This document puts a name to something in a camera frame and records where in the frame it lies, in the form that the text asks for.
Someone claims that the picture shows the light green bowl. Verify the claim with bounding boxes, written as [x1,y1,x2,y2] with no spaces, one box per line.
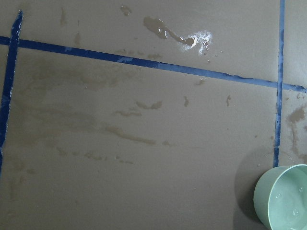
[253,164,307,230]

